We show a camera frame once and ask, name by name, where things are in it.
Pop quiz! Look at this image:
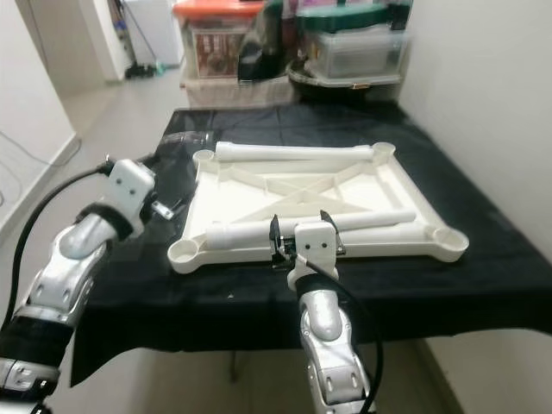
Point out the cream plastic table top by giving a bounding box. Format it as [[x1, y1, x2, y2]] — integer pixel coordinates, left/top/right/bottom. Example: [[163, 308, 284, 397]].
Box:
[[167, 140, 470, 275]]

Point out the clear plastic bag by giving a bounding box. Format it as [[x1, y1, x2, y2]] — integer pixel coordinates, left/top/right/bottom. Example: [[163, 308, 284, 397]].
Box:
[[155, 131, 212, 152]]

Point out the black tablecloth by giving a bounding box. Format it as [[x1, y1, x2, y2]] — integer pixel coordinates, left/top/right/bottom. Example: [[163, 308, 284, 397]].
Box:
[[69, 105, 552, 387]]

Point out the beige covered bench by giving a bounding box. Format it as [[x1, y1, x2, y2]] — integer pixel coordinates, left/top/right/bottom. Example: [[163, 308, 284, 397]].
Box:
[[181, 79, 298, 109]]

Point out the black round basin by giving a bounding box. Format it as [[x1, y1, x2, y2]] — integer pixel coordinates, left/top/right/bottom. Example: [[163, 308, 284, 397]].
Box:
[[289, 65, 406, 104]]

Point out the black mop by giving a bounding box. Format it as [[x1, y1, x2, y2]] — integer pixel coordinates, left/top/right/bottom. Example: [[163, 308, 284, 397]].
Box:
[[122, 0, 160, 78]]

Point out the orange lid storage box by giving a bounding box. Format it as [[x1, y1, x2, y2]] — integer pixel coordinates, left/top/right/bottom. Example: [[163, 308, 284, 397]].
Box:
[[174, 0, 264, 83]]

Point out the green lid storage box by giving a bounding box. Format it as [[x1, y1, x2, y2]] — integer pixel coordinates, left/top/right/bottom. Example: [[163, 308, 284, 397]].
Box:
[[298, 4, 413, 83]]

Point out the white appliance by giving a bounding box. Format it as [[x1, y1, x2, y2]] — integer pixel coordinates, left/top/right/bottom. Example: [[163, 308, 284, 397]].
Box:
[[125, 0, 182, 68]]

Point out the black bag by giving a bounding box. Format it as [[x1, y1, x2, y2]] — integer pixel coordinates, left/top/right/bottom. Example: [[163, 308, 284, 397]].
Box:
[[237, 0, 290, 85]]

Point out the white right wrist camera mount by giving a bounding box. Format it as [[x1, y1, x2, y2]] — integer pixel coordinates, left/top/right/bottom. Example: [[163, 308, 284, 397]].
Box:
[[292, 220, 339, 270]]

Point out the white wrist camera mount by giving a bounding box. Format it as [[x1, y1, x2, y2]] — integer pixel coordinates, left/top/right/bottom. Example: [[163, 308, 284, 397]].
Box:
[[292, 220, 339, 270], [108, 158, 158, 218]]

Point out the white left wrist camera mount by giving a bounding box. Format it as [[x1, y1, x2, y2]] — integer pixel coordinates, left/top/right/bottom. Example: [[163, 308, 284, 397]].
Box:
[[108, 158, 158, 218]]

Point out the black wall cable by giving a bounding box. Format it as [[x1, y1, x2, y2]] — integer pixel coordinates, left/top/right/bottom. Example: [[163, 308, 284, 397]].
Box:
[[0, 129, 83, 173]]

